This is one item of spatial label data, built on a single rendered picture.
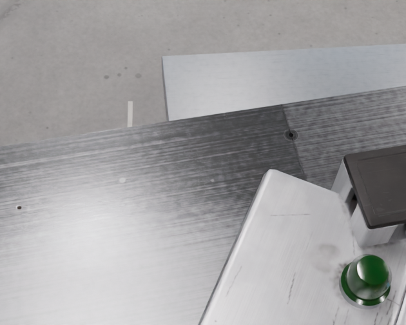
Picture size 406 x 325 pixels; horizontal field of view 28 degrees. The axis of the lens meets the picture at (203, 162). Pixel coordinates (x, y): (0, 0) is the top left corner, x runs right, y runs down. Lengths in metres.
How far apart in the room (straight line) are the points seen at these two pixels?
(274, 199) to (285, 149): 0.79
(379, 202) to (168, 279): 0.72
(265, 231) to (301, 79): 0.89
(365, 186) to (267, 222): 0.06
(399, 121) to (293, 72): 0.19
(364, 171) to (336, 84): 0.89
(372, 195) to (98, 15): 2.10
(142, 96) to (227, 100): 1.04
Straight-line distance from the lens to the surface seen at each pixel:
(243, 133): 1.25
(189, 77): 1.30
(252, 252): 0.43
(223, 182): 1.20
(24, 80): 2.36
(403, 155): 0.45
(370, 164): 0.44
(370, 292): 0.42
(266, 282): 0.43
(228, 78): 1.31
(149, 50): 2.40
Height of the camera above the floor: 1.87
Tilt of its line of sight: 59 degrees down
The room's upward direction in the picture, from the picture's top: 6 degrees clockwise
